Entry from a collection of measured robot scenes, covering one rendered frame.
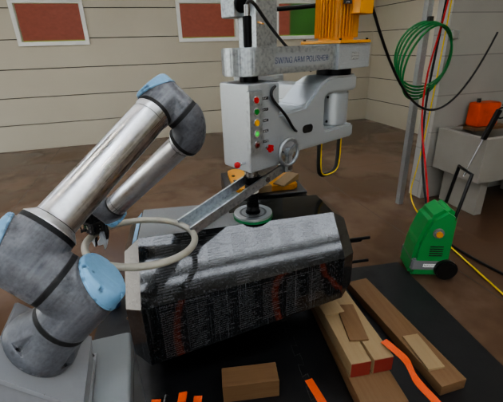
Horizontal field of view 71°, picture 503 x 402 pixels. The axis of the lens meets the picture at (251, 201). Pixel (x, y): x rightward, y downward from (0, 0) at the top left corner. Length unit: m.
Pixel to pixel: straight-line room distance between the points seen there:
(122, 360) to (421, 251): 2.40
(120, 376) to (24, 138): 7.33
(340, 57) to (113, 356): 1.75
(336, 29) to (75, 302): 1.81
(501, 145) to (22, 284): 4.07
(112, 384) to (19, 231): 0.53
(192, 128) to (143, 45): 6.71
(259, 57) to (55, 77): 6.57
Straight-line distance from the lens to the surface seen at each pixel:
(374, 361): 2.17
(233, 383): 2.08
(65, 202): 0.99
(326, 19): 2.17
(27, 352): 1.05
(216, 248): 1.85
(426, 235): 3.03
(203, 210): 1.82
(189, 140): 1.18
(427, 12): 4.14
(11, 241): 0.95
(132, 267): 1.42
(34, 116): 8.17
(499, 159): 4.34
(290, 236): 1.93
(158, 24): 7.87
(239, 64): 1.67
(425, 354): 2.42
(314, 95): 2.01
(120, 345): 1.33
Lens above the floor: 1.74
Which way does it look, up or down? 23 degrees down
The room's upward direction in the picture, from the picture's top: 2 degrees counter-clockwise
